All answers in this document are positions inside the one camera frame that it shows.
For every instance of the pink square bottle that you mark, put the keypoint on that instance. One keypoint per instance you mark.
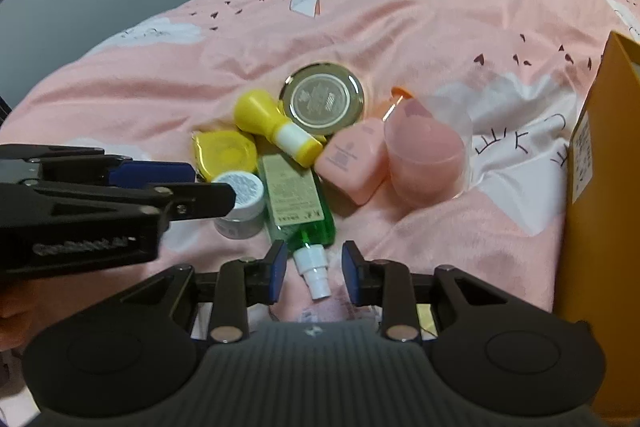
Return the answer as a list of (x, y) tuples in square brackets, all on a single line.
[(350, 157)]

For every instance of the orange cardboard box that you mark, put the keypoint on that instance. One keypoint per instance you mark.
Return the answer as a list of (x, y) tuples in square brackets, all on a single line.
[(610, 207)]

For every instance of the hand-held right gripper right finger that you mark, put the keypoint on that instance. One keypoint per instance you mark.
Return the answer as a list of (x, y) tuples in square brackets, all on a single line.
[(350, 274)]

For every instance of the clear pink cup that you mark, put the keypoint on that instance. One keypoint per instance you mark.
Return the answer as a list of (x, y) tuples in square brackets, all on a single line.
[(425, 157)]

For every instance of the yellow bottle with white neck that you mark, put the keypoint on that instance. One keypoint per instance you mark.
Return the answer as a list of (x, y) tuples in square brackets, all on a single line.
[(260, 114)]

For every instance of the green spray bottle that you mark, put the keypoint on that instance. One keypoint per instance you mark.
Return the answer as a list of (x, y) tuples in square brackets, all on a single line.
[(295, 202)]

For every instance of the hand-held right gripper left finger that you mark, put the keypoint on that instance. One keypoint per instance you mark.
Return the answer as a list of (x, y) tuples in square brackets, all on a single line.
[(277, 269)]

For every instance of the yellow round container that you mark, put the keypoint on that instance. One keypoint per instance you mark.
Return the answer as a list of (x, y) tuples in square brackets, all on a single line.
[(225, 152)]

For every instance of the white jar with silver lid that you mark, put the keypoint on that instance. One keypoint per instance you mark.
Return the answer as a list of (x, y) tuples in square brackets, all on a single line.
[(245, 194)]

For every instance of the person's left forearm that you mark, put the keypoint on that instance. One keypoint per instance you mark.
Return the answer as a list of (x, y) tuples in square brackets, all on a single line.
[(20, 307)]

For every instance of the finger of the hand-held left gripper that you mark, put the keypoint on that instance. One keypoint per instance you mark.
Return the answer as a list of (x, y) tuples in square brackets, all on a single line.
[(150, 174), (200, 202)]

